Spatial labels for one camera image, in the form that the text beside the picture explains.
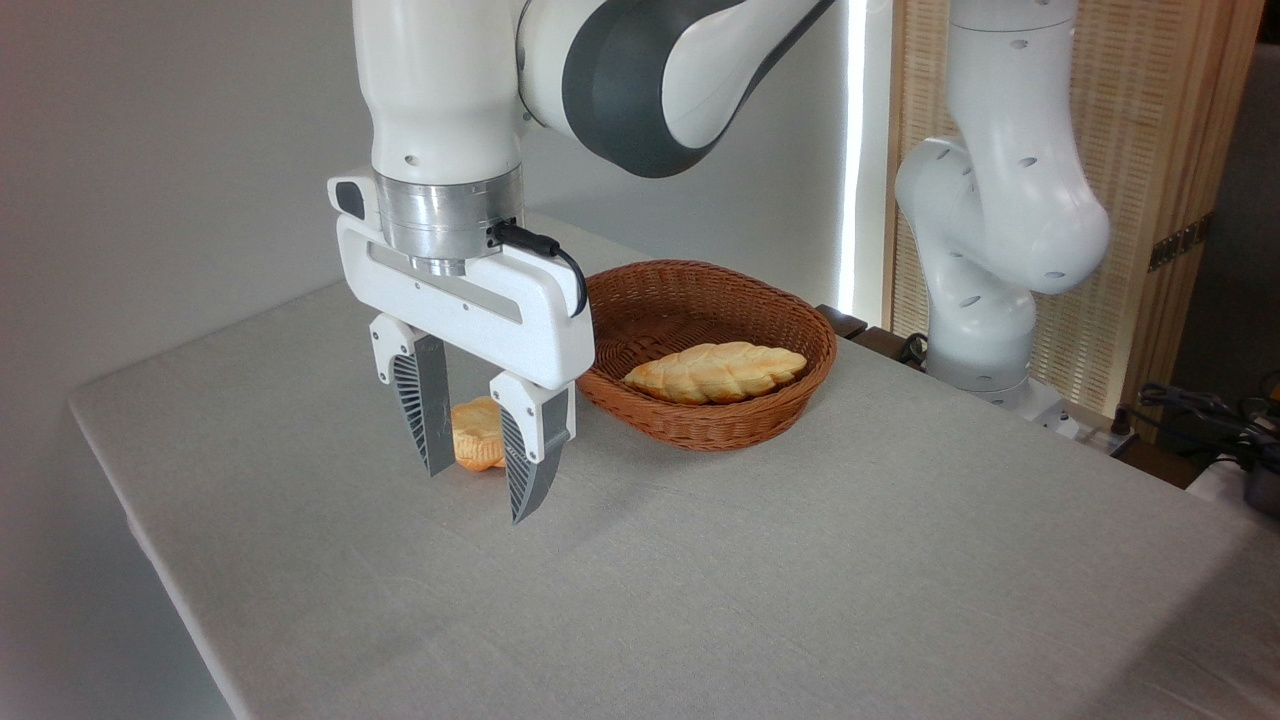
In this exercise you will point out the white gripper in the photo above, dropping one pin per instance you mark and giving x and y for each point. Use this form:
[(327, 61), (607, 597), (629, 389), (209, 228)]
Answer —
[(470, 305)]

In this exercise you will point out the long braided bread loaf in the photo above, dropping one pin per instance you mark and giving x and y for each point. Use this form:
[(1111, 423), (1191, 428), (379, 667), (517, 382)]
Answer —
[(715, 372)]

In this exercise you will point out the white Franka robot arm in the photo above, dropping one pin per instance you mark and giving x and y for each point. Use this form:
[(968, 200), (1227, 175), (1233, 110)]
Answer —
[(440, 80)]

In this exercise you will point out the small round bread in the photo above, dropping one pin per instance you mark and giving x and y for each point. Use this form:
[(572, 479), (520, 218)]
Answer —
[(475, 435)]

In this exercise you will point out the brown wicker basket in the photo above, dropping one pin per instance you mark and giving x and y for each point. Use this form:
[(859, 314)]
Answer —
[(700, 300)]

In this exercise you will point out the grey tablecloth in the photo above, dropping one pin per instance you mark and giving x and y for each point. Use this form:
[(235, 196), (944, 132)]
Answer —
[(700, 580)]

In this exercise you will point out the white power strip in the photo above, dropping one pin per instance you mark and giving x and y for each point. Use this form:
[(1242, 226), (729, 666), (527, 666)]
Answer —
[(1100, 435)]

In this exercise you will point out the metal screen hinge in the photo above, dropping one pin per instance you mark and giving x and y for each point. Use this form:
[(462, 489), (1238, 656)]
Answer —
[(1180, 243)]

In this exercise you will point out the wooden folding screen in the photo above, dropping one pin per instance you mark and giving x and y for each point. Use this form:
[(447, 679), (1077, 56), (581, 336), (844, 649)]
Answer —
[(1160, 120)]

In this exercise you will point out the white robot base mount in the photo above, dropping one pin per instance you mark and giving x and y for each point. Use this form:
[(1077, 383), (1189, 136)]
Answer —
[(1035, 402)]

